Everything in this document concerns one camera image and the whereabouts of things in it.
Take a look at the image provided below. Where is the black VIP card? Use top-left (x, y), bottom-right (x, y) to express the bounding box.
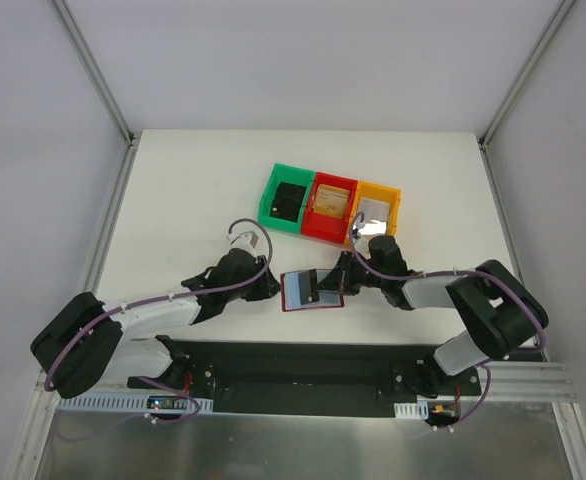
top-left (269, 182), bottom-right (306, 222)

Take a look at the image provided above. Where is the purple cable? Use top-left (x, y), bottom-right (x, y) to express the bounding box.
top-left (44, 218), bottom-right (274, 441)
top-left (348, 212), bottom-right (549, 436)

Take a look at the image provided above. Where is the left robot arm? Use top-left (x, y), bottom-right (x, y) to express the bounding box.
top-left (30, 248), bottom-right (280, 399)

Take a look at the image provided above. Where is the yellow plastic bin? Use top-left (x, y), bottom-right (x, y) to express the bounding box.
top-left (345, 181), bottom-right (401, 236)

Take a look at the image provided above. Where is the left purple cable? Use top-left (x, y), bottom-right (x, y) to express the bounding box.
top-left (44, 218), bottom-right (274, 441)

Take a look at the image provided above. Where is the red leather card holder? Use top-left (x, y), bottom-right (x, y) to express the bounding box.
top-left (280, 269), bottom-right (345, 313)

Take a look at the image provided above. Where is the green plastic bin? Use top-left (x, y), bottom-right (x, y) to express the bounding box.
top-left (258, 163), bottom-right (316, 234)

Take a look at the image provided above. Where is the aluminium table rail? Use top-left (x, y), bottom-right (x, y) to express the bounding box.
top-left (30, 139), bottom-right (139, 399)
top-left (478, 141), bottom-right (578, 404)

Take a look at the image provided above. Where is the left white cable duct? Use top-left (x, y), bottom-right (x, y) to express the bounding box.
top-left (58, 393), bottom-right (196, 415)

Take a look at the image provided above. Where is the white cable duct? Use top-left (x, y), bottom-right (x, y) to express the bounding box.
top-left (58, 393), bottom-right (196, 415)
top-left (394, 400), bottom-right (429, 421)

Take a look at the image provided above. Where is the right white cable duct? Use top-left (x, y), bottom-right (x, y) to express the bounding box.
top-left (394, 400), bottom-right (429, 421)

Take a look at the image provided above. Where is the right aluminium frame post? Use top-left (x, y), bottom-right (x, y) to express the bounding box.
top-left (478, 0), bottom-right (579, 150)

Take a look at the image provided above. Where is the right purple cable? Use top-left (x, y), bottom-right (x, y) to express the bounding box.
top-left (348, 212), bottom-right (549, 436)

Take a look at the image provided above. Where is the left aluminium frame post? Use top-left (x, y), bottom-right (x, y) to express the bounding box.
top-left (49, 0), bottom-right (134, 144)

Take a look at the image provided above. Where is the silver VIP card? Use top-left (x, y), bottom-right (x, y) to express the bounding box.
top-left (357, 197), bottom-right (390, 236)

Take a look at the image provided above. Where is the aluminium frame post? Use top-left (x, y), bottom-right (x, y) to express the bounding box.
top-left (49, 0), bottom-right (134, 144)
top-left (478, 0), bottom-right (579, 150)

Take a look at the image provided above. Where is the red plastic bin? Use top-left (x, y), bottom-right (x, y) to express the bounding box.
top-left (301, 172), bottom-right (358, 245)

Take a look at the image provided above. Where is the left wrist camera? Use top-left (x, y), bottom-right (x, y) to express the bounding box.
top-left (227, 230), bottom-right (259, 256)

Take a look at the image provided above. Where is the gold VIP card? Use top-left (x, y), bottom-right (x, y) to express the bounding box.
top-left (312, 184), bottom-right (350, 219)

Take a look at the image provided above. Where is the left aluminium table rail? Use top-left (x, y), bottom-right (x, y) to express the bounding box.
top-left (30, 139), bottom-right (139, 399)

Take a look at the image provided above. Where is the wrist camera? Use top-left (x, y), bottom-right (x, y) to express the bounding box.
top-left (349, 219), bottom-right (368, 250)
top-left (227, 230), bottom-right (259, 256)

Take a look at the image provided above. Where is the right aluminium table rail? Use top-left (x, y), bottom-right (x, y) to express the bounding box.
top-left (478, 141), bottom-right (578, 404)

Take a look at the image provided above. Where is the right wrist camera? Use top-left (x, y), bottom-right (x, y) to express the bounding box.
top-left (349, 219), bottom-right (368, 250)

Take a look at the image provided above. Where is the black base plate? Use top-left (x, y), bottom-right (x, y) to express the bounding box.
top-left (156, 340), bottom-right (480, 418)

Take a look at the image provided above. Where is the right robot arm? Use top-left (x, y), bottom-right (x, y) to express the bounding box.
top-left (317, 235), bottom-right (549, 398)

